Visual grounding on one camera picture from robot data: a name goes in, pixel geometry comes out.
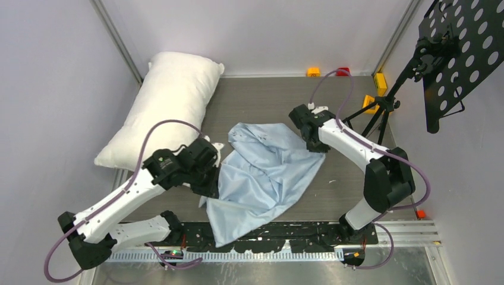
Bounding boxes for light blue pillowcase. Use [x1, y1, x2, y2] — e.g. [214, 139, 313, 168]
[199, 123, 325, 248]

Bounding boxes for white pillow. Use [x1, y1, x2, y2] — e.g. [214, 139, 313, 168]
[94, 52, 225, 171]

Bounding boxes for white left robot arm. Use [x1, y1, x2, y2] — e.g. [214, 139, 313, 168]
[58, 137, 224, 270]

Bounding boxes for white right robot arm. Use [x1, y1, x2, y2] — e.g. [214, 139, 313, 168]
[289, 104, 415, 244]

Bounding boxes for orange toy block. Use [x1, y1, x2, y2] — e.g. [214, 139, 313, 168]
[306, 66, 321, 77]

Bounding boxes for red toy block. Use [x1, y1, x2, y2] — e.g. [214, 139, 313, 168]
[335, 67, 351, 77]

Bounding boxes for yellow block near tripod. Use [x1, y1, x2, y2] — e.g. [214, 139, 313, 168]
[363, 94, 379, 114]

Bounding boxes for black tripod stand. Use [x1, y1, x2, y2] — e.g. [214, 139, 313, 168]
[341, 35, 459, 146]

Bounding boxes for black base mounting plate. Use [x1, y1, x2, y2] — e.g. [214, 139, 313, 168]
[165, 220, 380, 255]

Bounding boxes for small orange block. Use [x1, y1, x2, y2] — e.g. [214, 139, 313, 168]
[415, 210, 426, 220]

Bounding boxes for black perforated stand plate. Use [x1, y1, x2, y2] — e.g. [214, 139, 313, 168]
[418, 0, 503, 134]

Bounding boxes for yellow block on rail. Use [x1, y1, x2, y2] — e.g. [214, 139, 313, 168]
[373, 72, 388, 97]

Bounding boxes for slotted cable duct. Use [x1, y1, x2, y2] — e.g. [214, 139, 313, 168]
[107, 249, 344, 262]

